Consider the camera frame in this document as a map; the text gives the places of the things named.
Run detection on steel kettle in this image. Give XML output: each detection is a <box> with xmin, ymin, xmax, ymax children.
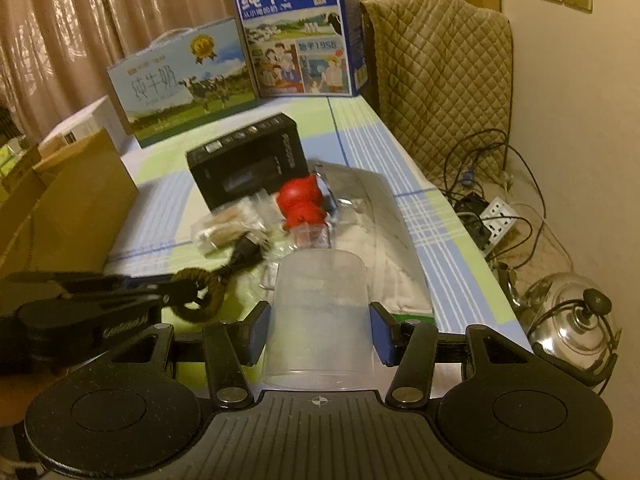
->
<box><xmin>498</xmin><ymin>269</ymin><xmax>622</xmax><ymax>388</ymax></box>

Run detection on brown curtain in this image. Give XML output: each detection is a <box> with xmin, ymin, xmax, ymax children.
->
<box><xmin>1</xmin><ymin>0</ymin><xmax>234</xmax><ymax>141</ymax></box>

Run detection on black power cable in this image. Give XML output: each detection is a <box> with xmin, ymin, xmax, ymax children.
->
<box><xmin>441</xmin><ymin>128</ymin><xmax>576</xmax><ymax>281</ymax></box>

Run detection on person's hand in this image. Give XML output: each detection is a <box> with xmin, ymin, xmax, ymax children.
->
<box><xmin>0</xmin><ymin>370</ymin><xmax>66</xmax><ymax>427</ymax></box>

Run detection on quilted tan chair cover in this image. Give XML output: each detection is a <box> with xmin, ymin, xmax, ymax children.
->
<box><xmin>362</xmin><ymin>0</ymin><xmax>513</xmax><ymax>188</ymax></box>

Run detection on black product box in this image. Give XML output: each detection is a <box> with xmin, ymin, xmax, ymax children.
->
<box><xmin>186</xmin><ymin>113</ymin><xmax>309</xmax><ymax>210</ymax></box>

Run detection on dark blue milk carton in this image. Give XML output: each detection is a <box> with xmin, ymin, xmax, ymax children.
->
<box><xmin>234</xmin><ymin>0</ymin><xmax>368</xmax><ymax>98</ymax></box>

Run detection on white appliance box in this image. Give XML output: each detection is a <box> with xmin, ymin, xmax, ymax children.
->
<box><xmin>39</xmin><ymin>96</ymin><xmax>129</xmax><ymax>154</ymax></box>

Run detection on brown cardboard box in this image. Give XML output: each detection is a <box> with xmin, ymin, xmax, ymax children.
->
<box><xmin>1</xmin><ymin>129</ymin><xmax>138</xmax><ymax>276</ymax></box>

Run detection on stacked cardboard boxes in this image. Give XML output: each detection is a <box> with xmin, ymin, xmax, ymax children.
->
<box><xmin>1</xmin><ymin>136</ymin><xmax>41</xmax><ymax>202</ymax></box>

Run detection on clear plastic cup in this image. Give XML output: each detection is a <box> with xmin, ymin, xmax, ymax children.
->
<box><xmin>262</xmin><ymin>248</ymin><xmax>375</xmax><ymax>391</ymax></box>

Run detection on light blue cow milk carton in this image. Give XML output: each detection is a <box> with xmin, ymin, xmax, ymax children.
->
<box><xmin>107</xmin><ymin>18</ymin><xmax>258</xmax><ymax>148</ymax></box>

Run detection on metal rack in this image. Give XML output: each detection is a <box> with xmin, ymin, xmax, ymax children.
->
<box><xmin>259</xmin><ymin>204</ymin><xmax>332</xmax><ymax>292</ymax></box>

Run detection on white power strip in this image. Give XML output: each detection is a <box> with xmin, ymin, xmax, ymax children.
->
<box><xmin>480</xmin><ymin>197</ymin><xmax>518</xmax><ymax>256</ymax></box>

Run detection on plaid bed sheet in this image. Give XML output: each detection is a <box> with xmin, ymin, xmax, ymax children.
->
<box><xmin>29</xmin><ymin>95</ymin><xmax>533</xmax><ymax>406</ymax></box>

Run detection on silver foil bag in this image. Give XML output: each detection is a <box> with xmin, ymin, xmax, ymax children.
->
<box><xmin>309</xmin><ymin>159</ymin><xmax>435</xmax><ymax>322</ymax></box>

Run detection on cotton swabs bag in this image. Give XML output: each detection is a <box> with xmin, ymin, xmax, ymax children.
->
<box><xmin>191</xmin><ymin>197</ymin><xmax>267</xmax><ymax>255</ymax></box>

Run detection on red pig toy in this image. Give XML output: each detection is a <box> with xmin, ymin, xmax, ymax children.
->
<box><xmin>277</xmin><ymin>174</ymin><xmax>326</xmax><ymax>231</ymax></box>

